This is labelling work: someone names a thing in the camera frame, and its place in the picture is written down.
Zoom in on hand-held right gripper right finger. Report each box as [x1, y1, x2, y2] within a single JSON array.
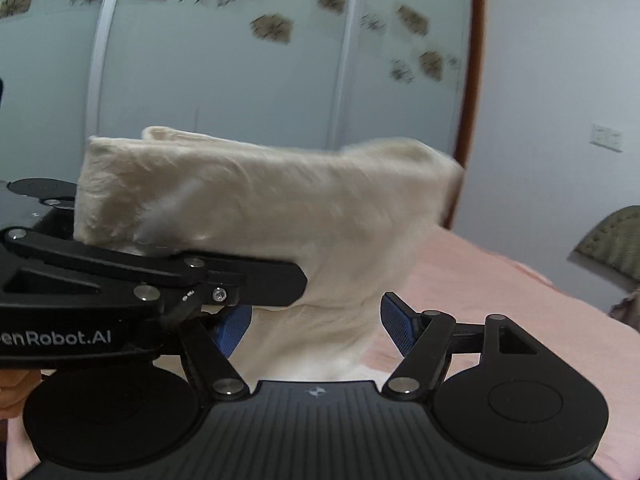
[[380, 291, 540, 402]]

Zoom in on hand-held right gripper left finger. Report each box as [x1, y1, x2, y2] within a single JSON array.
[[177, 305, 253, 403]]

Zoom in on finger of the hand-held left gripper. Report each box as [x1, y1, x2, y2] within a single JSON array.
[[0, 227, 309, 322]]

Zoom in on white pants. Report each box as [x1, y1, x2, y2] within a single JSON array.
[[72, 125, 466, 382]]

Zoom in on person's left hand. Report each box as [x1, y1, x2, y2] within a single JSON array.
[[0, 368, 45, 420]]

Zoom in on pink bed blanket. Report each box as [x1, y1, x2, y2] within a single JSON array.
[[0, 222, 640, 480]]

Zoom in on floral sliding door wardrobe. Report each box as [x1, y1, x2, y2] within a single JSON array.
[[0, 0, 475, 233]]

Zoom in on green upholstered headboard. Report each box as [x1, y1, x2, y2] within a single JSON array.
[[566, 205, 640, 307]]

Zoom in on grey brown pillow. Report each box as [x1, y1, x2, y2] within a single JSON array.
[[606, 287, 640, 333]]

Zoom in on brown wooden door frame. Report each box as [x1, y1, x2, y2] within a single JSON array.
[[447, 0, 489, 232]]

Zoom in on white wall socket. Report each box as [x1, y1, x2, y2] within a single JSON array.
[[590, 122, 625, 153]]

